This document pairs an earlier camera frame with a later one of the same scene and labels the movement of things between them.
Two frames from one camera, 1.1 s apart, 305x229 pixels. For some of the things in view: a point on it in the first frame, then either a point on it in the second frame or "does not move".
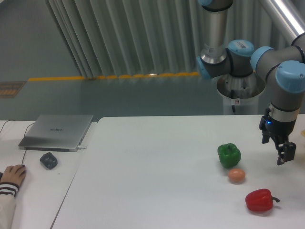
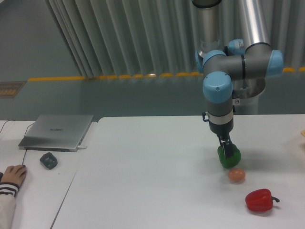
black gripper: [280, 131] to [222, 130]
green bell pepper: [229, 155] does not move
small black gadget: [49, 161] does not move
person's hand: [15, 174] does not move
